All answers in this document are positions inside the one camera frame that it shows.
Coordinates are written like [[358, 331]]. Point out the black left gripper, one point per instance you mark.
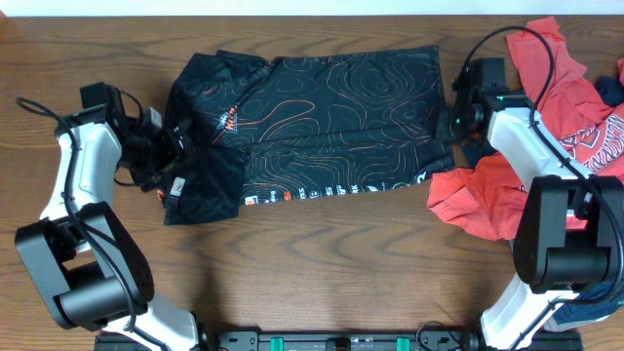
[[165, 138]]

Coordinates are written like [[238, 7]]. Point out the dark navy garment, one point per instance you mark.
[[609, 89]]

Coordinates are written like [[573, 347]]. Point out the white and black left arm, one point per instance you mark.
[[86, 266]]

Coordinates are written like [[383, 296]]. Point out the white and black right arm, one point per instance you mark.
[[570, 235]]

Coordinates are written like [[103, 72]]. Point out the red printed t-shirt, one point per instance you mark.
[[488, 201]]

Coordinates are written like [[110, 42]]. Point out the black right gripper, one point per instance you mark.
[[451, 111]]

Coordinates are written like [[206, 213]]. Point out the blue denim jeans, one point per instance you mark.
[[570, 316]]

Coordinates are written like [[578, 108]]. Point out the black orange-patterned jersey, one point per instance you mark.
[[266, 131]]

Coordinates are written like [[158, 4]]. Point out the black mounting rail base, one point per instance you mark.
[[341, 341]]

